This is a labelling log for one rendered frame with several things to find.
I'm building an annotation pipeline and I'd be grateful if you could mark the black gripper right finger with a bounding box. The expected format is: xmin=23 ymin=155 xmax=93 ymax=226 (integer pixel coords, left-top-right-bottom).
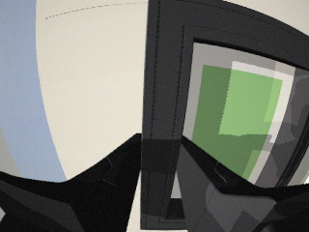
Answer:
xmin=177 ymin=135 xmax=309 ymax=232

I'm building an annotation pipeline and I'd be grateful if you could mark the black picture frame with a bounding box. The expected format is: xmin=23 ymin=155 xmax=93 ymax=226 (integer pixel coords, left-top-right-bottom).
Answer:
xmin=139 ymin=0 xmax=309 ymax=231

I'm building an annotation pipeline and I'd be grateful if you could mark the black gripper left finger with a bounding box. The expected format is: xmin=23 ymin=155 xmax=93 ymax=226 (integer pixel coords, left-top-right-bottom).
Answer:
xmin=0 ymin=134 xmax=142 ymax=232

